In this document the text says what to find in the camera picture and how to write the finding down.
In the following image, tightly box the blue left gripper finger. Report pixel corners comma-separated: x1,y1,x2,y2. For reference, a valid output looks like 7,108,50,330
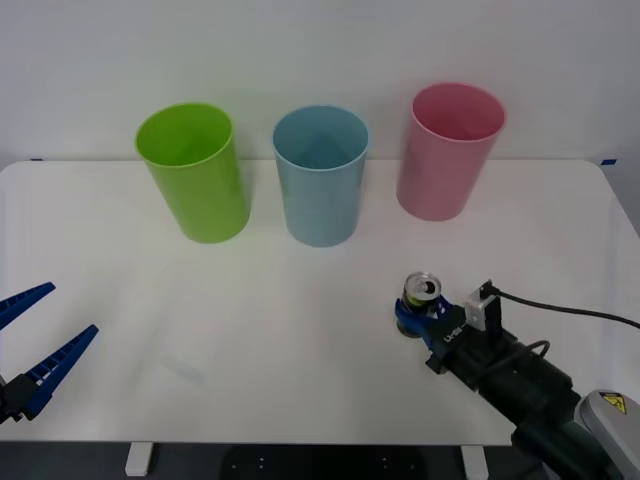
0,281,57,330
0,324,100,424

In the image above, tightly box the white table leg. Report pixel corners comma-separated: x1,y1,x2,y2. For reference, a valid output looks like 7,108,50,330
124,442,154,477
460,445,490,477

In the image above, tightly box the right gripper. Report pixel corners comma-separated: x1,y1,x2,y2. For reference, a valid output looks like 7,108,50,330
393,294,532,395

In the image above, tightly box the pink plastic bin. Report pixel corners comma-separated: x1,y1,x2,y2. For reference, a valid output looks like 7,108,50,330
396,82,508,222

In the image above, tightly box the pale blue plastic bin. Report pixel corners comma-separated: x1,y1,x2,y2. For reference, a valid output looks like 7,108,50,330
272,105,370,249

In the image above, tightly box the silver drink can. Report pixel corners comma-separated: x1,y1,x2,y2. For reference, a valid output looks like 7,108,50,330
397,271,444,339

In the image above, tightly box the green plastic bin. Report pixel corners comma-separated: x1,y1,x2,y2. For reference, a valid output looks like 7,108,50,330
134,102,252,245

